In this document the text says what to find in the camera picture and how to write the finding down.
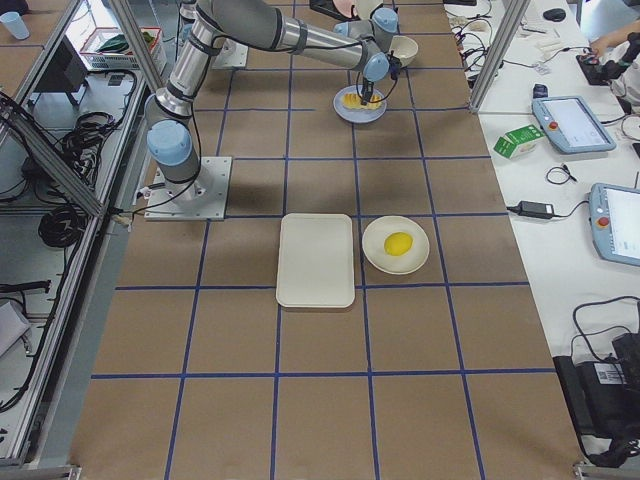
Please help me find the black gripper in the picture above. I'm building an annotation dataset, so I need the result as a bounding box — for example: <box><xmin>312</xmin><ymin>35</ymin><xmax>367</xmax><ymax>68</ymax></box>
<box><xmin>357</xmin><ymin>53</ymin><xmax>403</xmax><ymax>104</ymax></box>

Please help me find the yellow bread piece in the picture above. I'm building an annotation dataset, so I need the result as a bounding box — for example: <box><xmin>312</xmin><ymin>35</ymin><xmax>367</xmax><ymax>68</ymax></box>
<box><xmin>340</xmin><ymin>91</ymin><xmax>384</xmax><ymax>110</ymax></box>

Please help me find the blue round plate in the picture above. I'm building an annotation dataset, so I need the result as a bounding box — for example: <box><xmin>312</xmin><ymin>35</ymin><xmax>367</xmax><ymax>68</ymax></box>
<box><xmin>333</xmin><ymin>85</ymin><xmax>387</xmax><ymax>124</ymax></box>

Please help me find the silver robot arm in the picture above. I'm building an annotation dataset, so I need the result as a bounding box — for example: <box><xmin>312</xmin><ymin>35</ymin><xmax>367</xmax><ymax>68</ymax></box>
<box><xmin>145</xmin><ymin>1</ymin><xmax>399</xmax><ymax>199</ymax></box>

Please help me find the cream round plate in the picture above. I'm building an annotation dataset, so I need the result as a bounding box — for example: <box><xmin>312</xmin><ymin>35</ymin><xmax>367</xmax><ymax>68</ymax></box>
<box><xmin>362</xmin><ymin>216</ymin><xmax>430</xmax><ymax>275</ymax></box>

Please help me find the person hand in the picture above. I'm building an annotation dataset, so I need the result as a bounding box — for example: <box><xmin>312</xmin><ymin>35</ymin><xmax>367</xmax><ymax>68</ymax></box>
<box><xmin>590</xmin><ymin>35</ymin><xmax>611</xmax><ymax>56</ymax></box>

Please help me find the cream bowl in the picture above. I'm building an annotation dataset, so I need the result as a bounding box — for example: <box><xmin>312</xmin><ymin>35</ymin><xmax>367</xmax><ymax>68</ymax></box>
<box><xmin>389</xmin><ymin>35</ymin><xmax>419</xmax><ymax>67</ymax></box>

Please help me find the green white carton box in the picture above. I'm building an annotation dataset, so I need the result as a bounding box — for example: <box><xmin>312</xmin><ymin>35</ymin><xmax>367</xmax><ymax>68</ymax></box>
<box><xmin>493</xmin><ymin>124</ymin><xmax>545</xmax><ymax>159</ymax></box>

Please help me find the yellow lemon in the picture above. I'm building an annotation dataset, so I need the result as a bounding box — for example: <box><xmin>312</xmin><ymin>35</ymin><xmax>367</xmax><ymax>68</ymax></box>
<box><xmin>384</xmin><ymin>232</ymin><xmax>413</xmax><ymax>257</ymax></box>

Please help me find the cream rectangular tray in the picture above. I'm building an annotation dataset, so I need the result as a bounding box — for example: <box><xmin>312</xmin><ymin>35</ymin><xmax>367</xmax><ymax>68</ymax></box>
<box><xmin>276</xmin><ymin>213</ymin><xmax>355</xmax><ymax>309</ymax></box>

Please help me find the black computer mouse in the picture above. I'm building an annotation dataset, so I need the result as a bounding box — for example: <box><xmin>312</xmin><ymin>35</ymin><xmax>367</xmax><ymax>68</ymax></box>
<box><xmin>542</xmin><ymin>8</ymin><xmax>566</xmax><ymax>23</ymax></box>

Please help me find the black power adapter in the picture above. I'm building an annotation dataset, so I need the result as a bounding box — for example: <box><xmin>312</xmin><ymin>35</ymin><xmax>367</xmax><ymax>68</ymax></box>
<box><xmin>519</xmin><ymin>201</ymin><xmax>555</xmax><ymax>219</ymax></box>

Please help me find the upper blue teach pendant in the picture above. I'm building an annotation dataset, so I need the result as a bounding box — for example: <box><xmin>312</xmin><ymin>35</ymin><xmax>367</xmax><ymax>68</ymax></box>
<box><xmin>531</xmin><ymin>96</ymin><xmax>616</xmax><ymax>154</ymax></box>

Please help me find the blue teach pendant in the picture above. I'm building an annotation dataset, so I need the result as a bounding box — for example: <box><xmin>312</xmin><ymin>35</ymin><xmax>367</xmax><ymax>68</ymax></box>
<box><xmin>531</xmin><ymin>96</ymin><xmax>616</xmax><ymax>154</ymax></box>
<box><xmin>588</xmin><ymin>183</ymin><xmax>639</xmax><ymax>266</ymax></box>

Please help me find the white storage basket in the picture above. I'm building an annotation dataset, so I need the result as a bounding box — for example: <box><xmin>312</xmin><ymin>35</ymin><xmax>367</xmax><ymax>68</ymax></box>
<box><xmin>80</xmin><ymin>27</ymin><xmax>167</xmax><ymax>72</ymax></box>

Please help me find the lower blue teach pendant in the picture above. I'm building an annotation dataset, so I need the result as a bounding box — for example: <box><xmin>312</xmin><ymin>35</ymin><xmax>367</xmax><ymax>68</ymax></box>
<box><xmin>588</xmin><ymin>183</ymin><xmax>639</xmax><ymax>266</ymax></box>

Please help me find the light blue cup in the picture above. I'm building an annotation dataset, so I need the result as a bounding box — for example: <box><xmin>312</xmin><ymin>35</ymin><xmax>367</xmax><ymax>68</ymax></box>
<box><xmin>0</xmin><ymin>11</ymin><xmax>30</xmax><ymax>40</ymax></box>

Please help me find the black equipment case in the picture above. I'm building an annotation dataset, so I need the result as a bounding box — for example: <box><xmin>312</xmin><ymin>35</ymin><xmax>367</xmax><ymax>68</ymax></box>
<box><xmin>553</xmin><ymin>333</ymin><xmax>639</xmax><ymax>468</ymax></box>

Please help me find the aluminium frame post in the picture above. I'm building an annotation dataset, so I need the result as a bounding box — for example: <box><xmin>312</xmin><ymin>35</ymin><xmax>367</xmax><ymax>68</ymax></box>
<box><xmin>469</xmin><ymin>0</ymin><xmax>530</xmax><ymax>113</ymax></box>

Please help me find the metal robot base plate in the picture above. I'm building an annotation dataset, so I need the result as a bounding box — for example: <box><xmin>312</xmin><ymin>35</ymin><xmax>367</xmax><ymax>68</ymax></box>
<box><xmin>142</xmin><ymin>156</ymin><xmax>232</xmax><ymax>221</ymax></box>

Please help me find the small black cable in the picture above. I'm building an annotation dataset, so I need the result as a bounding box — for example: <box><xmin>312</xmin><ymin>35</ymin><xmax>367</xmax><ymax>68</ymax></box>
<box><xmin>545</xmin><ymin>163</ymin><xmax>578</xmax><ymax>185</ymax></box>

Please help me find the coiled black cable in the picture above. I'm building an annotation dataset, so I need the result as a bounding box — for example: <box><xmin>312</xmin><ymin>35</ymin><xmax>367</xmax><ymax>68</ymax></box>
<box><xmin>38</xmin><ymin>203</ymin><xmax>84</xmax><ymax>248</ymax></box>

